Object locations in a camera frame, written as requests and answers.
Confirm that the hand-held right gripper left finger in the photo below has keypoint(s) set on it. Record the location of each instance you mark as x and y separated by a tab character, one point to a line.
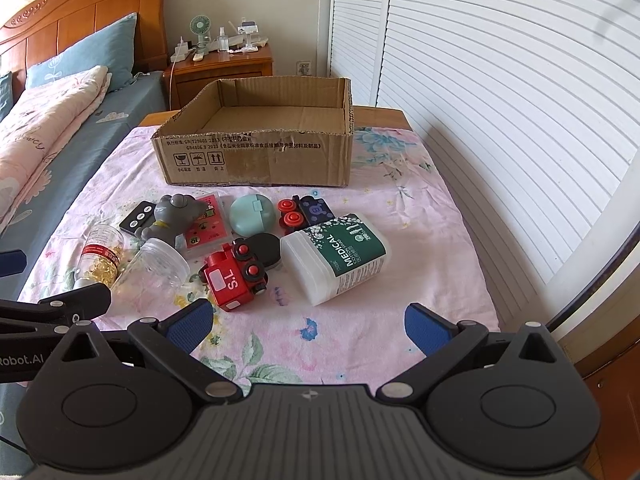
190	327

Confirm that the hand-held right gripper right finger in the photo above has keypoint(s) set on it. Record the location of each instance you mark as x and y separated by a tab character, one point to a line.
425	327

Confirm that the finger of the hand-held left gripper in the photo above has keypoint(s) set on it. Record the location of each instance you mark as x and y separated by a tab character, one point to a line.
75	302
12	262

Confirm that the clear bottle with gold capsules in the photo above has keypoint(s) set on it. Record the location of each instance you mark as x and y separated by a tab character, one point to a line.
100	260

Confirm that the red toy train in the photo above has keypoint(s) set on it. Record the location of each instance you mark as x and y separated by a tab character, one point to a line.
225	280

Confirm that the clear plastic jar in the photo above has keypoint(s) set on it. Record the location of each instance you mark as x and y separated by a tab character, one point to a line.
160	260

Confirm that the black remote key fob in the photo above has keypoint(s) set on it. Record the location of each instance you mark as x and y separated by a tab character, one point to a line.
137	217

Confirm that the white cotton swab container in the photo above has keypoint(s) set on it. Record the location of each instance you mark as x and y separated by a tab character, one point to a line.
345	255

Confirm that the grey toy figure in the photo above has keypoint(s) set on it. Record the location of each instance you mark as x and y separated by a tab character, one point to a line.
172	217

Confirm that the black round case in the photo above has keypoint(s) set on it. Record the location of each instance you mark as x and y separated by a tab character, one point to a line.
270	250

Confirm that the black toy train car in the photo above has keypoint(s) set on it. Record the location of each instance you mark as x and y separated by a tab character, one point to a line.
315	210

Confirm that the cardboard box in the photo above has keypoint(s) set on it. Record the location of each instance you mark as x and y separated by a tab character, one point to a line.
250	160

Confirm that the pink floral tablecloth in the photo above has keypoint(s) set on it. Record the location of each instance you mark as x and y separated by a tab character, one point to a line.
350	335

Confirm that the pink card box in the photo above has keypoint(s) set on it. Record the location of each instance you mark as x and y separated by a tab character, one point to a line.
216	225

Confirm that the mint green round case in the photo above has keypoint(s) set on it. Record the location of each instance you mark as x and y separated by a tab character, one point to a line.
250	215

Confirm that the pink quilt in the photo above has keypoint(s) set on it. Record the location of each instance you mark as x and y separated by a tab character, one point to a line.
40	125

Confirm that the blue pillow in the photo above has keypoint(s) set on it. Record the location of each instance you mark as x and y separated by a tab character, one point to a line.
5	95
100	45

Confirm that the blue bed sheet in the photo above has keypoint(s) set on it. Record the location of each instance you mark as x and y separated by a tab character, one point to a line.
135	100

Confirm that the wooden table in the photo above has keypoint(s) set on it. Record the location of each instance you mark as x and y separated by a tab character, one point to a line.
385	117

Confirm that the white louvered closet door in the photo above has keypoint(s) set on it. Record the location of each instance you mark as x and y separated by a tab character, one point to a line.
500	110
360	25

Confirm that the wooden nightstand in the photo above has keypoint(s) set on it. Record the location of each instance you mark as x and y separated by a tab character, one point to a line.
225	72

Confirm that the wooden bed headboard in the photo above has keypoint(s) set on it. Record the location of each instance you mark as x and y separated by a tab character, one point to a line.
100	10

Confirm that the white power strip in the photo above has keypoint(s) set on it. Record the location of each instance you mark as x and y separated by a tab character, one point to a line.
180	52

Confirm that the small white remote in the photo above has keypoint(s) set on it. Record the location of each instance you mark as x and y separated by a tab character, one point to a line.
198	56

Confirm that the clear spray bottle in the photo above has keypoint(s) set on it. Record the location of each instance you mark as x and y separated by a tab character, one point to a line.
223	40

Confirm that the small green desk fan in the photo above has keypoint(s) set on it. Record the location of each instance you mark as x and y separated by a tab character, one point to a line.
200	25

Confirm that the white phone stand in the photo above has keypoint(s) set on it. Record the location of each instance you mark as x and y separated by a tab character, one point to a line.
247	27

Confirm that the white wall outlet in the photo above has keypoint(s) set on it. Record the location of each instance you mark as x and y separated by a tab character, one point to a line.
303	67

